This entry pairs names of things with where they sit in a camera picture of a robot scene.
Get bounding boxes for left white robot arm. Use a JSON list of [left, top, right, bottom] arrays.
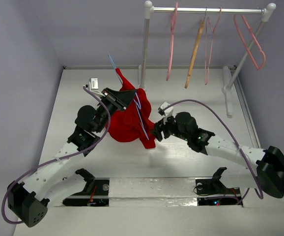
[[1, 88, 137, 228]]

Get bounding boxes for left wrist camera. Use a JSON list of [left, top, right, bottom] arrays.
[[85, 78, 101, 95]]

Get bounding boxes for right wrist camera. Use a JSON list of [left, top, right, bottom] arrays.
[[158, 102, 173, 124]]

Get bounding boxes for blue wire hanger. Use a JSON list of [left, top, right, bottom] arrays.
[[108, 54, 149, 140]]

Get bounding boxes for red t shirt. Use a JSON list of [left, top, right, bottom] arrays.
[[106, 68, 157, 150]]

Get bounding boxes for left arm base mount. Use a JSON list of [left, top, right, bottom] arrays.
[[62, 168, 110, 207]]

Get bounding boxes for thick pink plastic hanger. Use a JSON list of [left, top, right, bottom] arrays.
[[166, 2, 178, 81]]

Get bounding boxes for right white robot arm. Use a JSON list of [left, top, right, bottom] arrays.
[[151, 112, 284, 199]]

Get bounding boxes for wooden hanger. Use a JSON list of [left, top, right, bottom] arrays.
[[184, 20, 204, 89]]

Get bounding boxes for thin pink wire hanger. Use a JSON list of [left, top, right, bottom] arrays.
[[204, 7, 222, 85]]

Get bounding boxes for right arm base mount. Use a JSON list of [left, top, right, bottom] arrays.
[[193, 167, 242, 206]]

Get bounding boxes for white clothes rack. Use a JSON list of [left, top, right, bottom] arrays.
[[139, 0, 277, 118]]

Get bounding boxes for pink plastic hanger right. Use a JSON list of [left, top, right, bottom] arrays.
[[233, 15, 266, 70]]

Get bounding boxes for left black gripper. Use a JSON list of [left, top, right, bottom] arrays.
[[94, 88, 137, 133]]

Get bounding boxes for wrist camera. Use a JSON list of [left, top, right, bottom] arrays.
[[85, 78, 101, 95], [158, 102, 173, 124]]

